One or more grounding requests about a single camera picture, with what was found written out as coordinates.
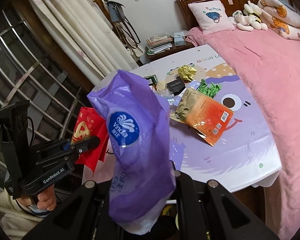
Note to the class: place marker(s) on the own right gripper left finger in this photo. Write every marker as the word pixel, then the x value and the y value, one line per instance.
pixel 83 215

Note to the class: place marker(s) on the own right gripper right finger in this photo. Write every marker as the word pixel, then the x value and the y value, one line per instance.
pixel 209 211

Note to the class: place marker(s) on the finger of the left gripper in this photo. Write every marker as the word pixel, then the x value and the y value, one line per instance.
pixel 84 145

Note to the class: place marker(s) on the purple Vinda tissue bag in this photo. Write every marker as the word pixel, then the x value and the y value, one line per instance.
pixel 137 122

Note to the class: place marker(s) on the gold orange snack bag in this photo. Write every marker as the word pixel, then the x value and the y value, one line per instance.
pixel 209 117

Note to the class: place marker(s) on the cream sleeve forearm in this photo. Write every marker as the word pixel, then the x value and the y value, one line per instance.
pixel 16 218

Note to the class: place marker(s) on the person's left hand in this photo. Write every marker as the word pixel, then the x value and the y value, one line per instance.
pixel 46 199

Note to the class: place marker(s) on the cartoon purple tablecloth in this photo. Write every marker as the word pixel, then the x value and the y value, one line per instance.
pixel 246 153

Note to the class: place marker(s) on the green white small box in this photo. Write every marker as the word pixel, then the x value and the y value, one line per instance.
pixel 152 81

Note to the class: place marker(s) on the beige small box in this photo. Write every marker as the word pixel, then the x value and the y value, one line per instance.
pixel 161 85

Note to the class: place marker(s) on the white purple carton box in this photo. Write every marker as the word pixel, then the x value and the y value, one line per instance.
pixel 175 100

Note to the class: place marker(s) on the window security grille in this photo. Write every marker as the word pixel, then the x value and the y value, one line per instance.
pixel 28 72

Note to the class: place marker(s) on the black Talopn box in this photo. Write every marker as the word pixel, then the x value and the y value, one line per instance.
pixel 176 86

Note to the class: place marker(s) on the gold crumpled foil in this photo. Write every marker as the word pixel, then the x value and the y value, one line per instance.
pixel 187 73

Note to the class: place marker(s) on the stack of books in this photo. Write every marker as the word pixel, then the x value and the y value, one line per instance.
pixel 158 44

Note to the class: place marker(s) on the green crumpled paper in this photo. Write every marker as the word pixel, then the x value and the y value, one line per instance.
pixel 209 90

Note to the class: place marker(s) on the cream curtain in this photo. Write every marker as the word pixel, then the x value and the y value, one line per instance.
pixel 85 36

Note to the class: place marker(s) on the wooden nightstand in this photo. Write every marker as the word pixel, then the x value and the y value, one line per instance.
pixel 173 50

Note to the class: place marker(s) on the hanging bags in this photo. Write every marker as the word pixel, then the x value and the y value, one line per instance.
pixel 127 33

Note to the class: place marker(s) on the light blue tissue box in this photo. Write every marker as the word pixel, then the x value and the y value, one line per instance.
pixel 179 39

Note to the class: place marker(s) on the pink bed blanket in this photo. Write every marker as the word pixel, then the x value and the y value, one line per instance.
pixel 269 66

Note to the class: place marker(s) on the pink cartoon pillow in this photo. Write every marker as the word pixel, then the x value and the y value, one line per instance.
pixel 211 16

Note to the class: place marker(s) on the white plush toy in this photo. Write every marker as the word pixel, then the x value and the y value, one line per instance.
pixel 250 18

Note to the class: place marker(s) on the rolled cartoon quilt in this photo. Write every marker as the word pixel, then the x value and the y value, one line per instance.
pixel 280 18

